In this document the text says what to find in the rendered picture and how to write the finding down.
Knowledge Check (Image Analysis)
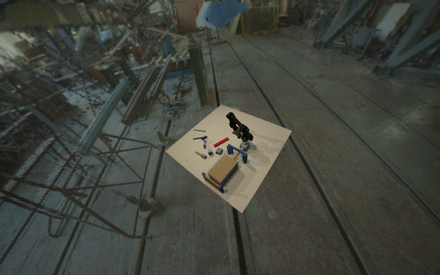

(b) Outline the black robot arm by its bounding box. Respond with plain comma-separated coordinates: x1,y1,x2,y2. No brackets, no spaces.
226,112,253,142

